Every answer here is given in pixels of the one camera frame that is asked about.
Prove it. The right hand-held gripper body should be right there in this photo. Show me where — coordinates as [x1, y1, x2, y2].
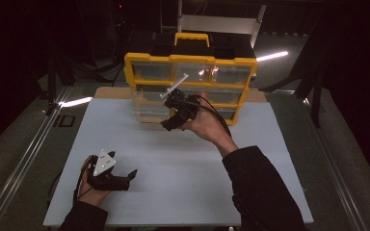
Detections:
[159, 73, 203, 122]

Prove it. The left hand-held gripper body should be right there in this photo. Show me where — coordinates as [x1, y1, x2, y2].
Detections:
[86, 148, 131, 193]

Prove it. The clear plastic drawer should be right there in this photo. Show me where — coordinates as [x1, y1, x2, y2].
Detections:
[131, 90, 176, 124]

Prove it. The yellow drawer organizer cabinet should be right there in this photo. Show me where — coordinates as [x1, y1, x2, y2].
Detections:
[123, 32, 259, 127]

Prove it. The person's right hand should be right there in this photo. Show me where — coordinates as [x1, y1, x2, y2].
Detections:
[181, 92, 239, 158]

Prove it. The person's left hand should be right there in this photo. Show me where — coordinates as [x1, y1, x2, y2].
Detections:
[77, 155, 112, 208]

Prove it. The grid of clear small drawers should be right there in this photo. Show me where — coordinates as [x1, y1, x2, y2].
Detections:
[131, 61, 253, 120]

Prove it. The black metal stand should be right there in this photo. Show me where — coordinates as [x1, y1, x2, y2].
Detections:
[44, 32, 78, 116]
[259, 47, 324, 129]

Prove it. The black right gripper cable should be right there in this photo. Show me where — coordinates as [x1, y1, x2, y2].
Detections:
[186, 94, 233, 139]

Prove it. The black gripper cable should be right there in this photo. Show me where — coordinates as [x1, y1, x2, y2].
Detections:
[72, 155, 93, 203]
[186, 94, 233, 139]

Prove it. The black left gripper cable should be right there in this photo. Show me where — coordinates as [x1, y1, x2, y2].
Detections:
[72, 155, 93, 203]

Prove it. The aluminium rail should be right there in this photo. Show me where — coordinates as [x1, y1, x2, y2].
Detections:
[0, 86, 73, 231]
[302, 95, 369, 231]

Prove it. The white metal frame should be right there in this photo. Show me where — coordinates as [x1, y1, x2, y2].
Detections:
[158, 0, 268, 49]

